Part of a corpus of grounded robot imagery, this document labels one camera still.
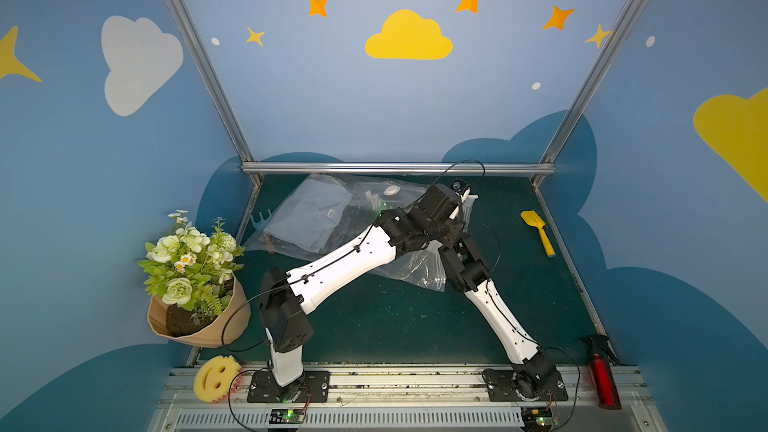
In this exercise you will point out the right green circuit board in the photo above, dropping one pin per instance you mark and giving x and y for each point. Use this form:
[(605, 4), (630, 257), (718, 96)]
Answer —
[(538, 420)]

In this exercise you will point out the aluminium frame post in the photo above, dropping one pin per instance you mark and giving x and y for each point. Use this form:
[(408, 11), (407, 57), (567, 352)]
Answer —
[(196, 48), (622, 27)]

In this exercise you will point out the green circuit board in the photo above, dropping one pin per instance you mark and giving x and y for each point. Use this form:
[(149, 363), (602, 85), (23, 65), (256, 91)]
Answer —
[(287, 417), (538, 420)]

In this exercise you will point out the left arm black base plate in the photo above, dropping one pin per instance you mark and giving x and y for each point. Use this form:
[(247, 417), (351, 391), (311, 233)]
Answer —
[(312, 386)]

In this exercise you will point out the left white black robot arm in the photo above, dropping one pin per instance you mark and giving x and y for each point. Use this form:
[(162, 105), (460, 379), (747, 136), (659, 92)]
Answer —
[(287, 299)]

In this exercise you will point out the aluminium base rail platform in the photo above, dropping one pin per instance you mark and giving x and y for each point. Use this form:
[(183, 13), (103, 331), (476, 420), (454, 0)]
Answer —
[(400, 397)]

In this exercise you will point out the horizontal aluminium frame rail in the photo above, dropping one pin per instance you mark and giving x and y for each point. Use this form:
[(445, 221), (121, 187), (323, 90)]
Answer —
[(469, 168)]

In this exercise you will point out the right aluminium frame post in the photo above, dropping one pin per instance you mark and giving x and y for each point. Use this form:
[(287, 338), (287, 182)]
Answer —
[(622, 27)]

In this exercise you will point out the yellow smiley face sponge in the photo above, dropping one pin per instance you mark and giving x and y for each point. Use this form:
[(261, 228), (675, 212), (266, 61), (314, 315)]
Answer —
[(216, 379)]

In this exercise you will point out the left aluminium frame post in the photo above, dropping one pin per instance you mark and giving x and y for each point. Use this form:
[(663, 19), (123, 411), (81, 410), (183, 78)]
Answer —
[(196, 48)]

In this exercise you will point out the red spray bottle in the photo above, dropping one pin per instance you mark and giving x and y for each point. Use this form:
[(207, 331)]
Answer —
[(601, 357)]

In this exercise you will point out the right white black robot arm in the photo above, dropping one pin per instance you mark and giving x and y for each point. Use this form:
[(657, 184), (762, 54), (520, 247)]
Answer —
[(523, 352)]

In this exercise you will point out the flower bouquet in paper wrap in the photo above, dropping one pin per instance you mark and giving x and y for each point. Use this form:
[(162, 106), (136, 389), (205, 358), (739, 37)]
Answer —
[(195, 297)]

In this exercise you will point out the yellow toy shovel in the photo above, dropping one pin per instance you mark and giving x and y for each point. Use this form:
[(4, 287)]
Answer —
[(533, 219)]

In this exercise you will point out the clear plastic vacuum bag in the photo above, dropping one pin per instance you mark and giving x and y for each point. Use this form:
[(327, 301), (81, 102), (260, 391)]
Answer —
[(420, 268)]

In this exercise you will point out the left green circuit board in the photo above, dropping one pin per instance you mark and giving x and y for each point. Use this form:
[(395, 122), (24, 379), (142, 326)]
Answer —
[(287, 417)]

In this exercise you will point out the white vacuum bag valve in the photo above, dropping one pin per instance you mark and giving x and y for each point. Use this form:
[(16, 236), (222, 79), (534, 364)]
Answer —
[(391, 190)]

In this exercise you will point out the teal hand rake wooden handle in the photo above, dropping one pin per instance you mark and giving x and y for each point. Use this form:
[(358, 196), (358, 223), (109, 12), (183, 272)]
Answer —
[(261, 220)]

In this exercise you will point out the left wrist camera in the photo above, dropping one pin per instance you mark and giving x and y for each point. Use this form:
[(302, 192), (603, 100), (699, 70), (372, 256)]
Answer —
[(461, 188)]

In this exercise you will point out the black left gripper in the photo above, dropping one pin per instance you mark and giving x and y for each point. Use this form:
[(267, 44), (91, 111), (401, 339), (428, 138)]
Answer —
[(444, 202)]

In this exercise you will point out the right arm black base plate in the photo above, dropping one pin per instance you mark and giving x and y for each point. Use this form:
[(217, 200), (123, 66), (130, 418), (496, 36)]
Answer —
[(509, 385)]

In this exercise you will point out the light blue shirt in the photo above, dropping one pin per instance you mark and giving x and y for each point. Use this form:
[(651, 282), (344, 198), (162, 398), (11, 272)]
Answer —
[(308, 217)]

